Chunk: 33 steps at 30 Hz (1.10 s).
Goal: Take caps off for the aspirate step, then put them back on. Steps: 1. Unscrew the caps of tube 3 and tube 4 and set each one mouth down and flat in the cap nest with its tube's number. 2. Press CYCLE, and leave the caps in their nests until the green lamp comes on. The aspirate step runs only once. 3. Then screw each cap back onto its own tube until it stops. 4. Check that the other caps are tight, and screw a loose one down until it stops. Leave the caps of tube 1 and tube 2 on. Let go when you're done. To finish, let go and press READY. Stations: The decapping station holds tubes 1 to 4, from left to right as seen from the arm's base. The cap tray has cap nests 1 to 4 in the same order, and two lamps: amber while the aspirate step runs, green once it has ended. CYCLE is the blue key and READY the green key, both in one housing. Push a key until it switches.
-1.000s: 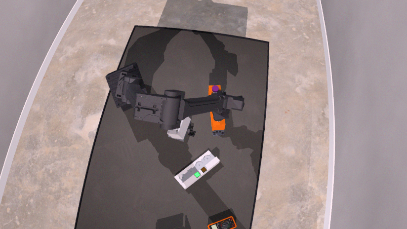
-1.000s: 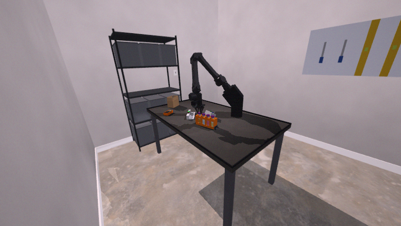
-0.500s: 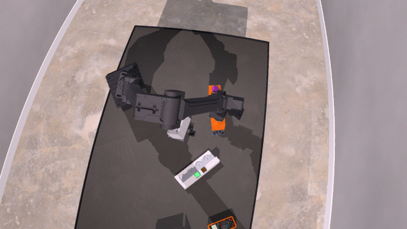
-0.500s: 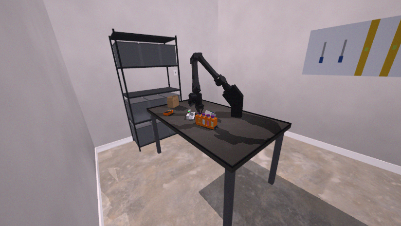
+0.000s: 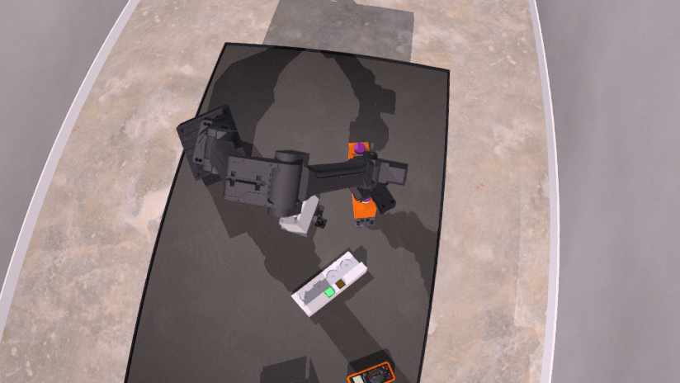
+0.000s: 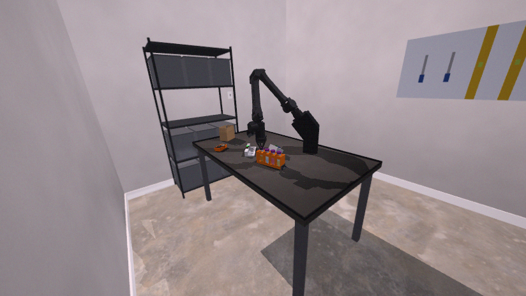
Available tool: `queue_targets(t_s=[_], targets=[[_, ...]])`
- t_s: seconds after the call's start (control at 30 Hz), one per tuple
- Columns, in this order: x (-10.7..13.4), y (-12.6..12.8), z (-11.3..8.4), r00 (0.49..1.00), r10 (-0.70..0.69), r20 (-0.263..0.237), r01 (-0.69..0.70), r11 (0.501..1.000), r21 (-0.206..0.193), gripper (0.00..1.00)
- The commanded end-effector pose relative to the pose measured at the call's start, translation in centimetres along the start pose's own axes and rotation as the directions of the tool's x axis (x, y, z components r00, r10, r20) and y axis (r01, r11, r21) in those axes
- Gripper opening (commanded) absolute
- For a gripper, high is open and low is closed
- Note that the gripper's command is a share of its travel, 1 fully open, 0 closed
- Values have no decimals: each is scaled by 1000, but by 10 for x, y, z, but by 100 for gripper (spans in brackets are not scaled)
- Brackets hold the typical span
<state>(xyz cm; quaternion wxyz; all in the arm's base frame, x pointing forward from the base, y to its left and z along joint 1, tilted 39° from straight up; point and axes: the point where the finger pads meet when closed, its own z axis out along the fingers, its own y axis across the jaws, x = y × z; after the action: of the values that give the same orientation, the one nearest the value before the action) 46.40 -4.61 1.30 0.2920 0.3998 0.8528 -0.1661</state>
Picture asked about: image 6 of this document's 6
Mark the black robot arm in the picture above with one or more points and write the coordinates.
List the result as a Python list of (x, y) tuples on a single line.
[(257, 115)]

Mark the small brown cardboard box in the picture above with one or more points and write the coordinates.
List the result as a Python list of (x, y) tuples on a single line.
[(226, 133)]

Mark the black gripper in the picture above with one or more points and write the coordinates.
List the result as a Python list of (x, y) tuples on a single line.
[(262, 139)]

